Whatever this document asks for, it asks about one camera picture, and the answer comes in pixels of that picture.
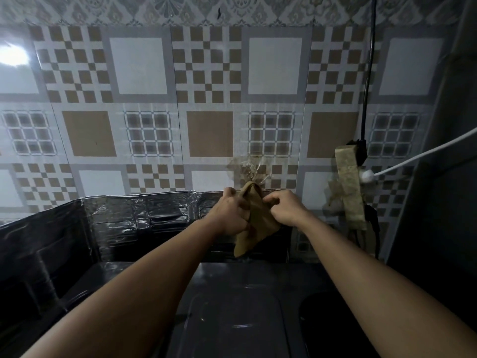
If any person's right hand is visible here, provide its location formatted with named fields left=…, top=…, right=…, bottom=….
left=261, top=189, right=314, bottom=228

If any person's left hand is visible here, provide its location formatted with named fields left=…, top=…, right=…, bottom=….
left=204, top=187, right=252, bottom=237

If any brown cloth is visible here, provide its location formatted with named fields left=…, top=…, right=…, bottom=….
left=233, top=181, right=281, bottom=258

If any person's left forearm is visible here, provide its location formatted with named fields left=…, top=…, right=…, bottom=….
left=20, top=217, right=224, bottom=358

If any person's right forearm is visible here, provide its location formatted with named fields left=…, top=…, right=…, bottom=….
left=294, top=216, right=477, bottom=358

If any dirty beige power strip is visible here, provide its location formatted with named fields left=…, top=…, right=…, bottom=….
left=327, top=145, right=367, bottom=231

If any black glass stove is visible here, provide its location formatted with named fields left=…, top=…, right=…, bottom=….
left=67, top=259, right=377, bottom=358

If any silver foil splash guard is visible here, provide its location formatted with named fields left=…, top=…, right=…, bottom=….
left=0, top=190, right=295, bottom=325

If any clear plastic wall hook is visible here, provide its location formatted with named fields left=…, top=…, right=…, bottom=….
left=227, top=154, right=273, bottom=185

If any black power cable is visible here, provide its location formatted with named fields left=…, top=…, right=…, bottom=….
left=348, top=0, right=378, bottom=164

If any white power cable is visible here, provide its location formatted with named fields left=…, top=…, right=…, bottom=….
left=373, top=127, right=477, bottom=177

